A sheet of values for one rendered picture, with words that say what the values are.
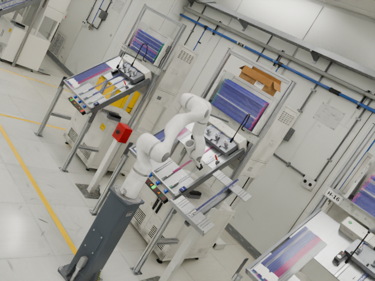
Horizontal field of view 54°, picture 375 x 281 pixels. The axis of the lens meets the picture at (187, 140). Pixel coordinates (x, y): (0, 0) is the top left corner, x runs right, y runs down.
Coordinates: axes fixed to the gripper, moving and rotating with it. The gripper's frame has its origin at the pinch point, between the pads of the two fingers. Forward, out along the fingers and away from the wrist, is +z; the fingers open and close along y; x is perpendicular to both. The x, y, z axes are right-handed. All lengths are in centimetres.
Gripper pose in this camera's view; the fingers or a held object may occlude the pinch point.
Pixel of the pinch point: (199, 167)
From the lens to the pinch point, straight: 295.4
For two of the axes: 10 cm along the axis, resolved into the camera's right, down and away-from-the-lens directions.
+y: -6.0, -5.1, 6.1
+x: -7.6, 6.1, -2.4
